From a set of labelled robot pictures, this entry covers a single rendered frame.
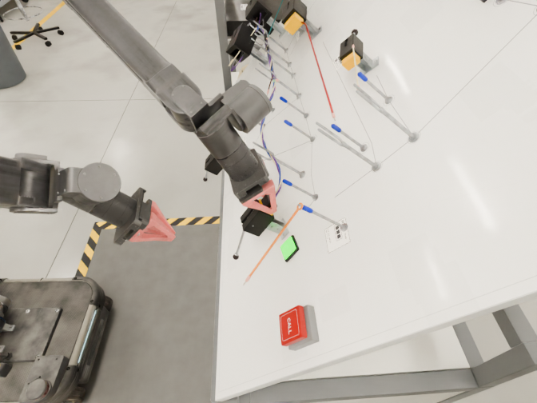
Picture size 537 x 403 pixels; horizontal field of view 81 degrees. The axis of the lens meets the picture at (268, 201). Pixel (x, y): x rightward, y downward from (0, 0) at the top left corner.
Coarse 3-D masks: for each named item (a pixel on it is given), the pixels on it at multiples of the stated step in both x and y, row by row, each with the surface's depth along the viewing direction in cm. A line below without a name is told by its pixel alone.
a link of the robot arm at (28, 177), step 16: (0, 160) 40; (16, 160) 43; (32, 160) 45; (0, 176) 40; (16, 176) 42; (32, 176) 45; (48, 176) 48; (0, 192) 40; (16, 192) 42; (32, 192) 45; (48, 192) 48
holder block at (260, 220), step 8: (256, 200) 63; (248, 208) 64; (248, 216) 64; (256, 216) 61; (264, 216) 61; (272, 216) 62; (248, 224) 62; (256, 224) 62; (264, 224) 63; (248, 232) 63; (256, 232) 63
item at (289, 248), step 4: (292, 236) 63; (288, 240) 63; (292, 240) 62; (284, 244) 63; (288, 244) 62; (292, 244) 61; (296, 244) 61; (280, 248) 64; (284, 248) 63; (288, 248) 62; (292, 248) 61; (296, 248) 60; (284, 252) 62; (288, 252) 61; (292, 252) 61; (296, 252) 61; (284, 256) 62; (288, 256) 62; (292, 256) 61; (284, 260) 62; (288, 260) 62
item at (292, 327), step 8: (288, 312) 51; (296, 312) 50; (280, 320) 52; (288, 320) 51; (296, 320) 49; (304, 320) 49; (280, 328) 52; (288, 328) 50; (296, 328) 49; (304, 328) 48; (280, 336) 51; (288, 336) 49; (296, 336) 48; (304, 336) 48; (288, 344) 50
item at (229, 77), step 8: (216, 0) 117; (224, 0) 120; (216, 8) 119; (224, 8) 120; (224, 16) 122; (224, 24) 124; (224, 32) 126; (224, 40) 128; (256, 40) 133; (224, 48) 131; (256, 48) 132; (224, 56) 133; (224, 64) 136; (232, 64) 192; (224, 72) 138; (232, 72) 195; (224, 80) 141; (232, 80) 189
